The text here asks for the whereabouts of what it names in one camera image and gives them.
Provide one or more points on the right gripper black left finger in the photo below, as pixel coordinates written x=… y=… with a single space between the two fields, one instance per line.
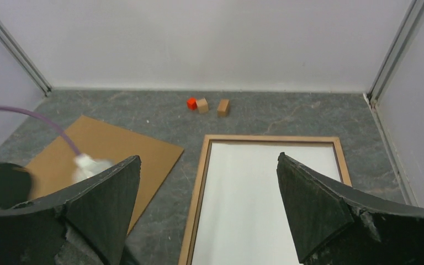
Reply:
x=84 y=223

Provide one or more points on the red small cube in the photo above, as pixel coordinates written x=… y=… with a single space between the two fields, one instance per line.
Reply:
x=191 y=103

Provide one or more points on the brown cardboard backing board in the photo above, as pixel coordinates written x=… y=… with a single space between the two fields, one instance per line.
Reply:
x=53 y=167

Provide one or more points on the wooden picture frame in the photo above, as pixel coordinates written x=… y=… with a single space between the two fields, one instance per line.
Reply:
x=186 y=254

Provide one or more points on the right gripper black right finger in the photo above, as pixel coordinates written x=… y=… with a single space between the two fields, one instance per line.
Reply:
x=333 y=223

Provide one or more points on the tan wooden cube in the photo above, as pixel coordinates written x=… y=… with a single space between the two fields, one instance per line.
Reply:
x=202 y=105

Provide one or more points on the tan wooden block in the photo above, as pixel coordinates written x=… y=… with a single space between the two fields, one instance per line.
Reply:
x=223 y=108

